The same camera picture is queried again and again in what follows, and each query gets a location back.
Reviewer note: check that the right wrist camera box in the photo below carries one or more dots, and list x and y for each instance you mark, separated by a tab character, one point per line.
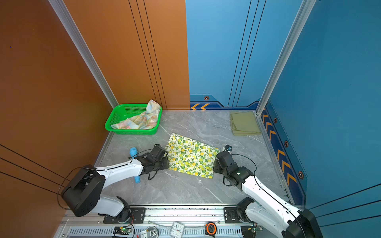
228	148

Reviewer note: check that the green circuit board left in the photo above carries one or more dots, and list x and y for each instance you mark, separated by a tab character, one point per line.
123	232

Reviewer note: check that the pastel floral skirt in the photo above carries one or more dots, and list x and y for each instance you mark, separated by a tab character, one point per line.
145	121

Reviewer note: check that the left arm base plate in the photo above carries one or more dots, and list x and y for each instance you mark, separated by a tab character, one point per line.
134	215

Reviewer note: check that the orange black tape measure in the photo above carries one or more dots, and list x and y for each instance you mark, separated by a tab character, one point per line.
210	229

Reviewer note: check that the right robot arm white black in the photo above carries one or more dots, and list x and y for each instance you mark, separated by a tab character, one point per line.
262	205

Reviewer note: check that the small white clock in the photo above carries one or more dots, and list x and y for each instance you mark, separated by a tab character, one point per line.
177	230

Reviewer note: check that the olive green skirt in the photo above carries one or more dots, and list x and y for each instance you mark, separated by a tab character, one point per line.
244	124

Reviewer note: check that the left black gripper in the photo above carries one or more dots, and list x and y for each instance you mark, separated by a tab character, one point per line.
166	163

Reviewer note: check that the light blue cylinder tool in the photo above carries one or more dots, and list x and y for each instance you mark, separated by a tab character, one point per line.
133	154

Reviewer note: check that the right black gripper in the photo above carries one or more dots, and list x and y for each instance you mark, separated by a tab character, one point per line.
216	165

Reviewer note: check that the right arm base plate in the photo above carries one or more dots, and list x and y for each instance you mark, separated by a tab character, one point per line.
234	215

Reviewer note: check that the circuit board right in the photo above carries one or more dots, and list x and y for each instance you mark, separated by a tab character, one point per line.
250	231

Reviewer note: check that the aluminium front rail frame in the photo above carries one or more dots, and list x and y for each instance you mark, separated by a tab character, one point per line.
194	217

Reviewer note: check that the green plastic basket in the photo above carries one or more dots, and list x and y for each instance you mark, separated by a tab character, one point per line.
126	111

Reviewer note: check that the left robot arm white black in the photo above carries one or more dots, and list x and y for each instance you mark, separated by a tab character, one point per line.
83	194

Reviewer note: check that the lemon print skirt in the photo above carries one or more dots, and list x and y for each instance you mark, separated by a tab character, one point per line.
190	156

